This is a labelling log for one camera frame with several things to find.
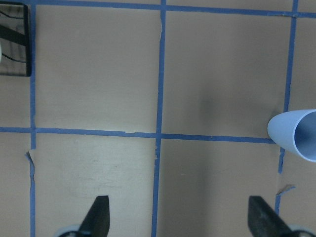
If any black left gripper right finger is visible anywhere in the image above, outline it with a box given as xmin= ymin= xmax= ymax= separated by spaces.
xmin=248 ymin=196 xmax=296 ymax=237

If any light blue plastic cup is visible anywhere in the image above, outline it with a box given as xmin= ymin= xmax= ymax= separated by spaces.
xmin=267 ymin=109 xmax=316 ymax=162

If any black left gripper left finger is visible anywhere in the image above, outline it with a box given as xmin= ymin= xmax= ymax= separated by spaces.
xmin=78 ymin=196 xmax=110 ymax=237

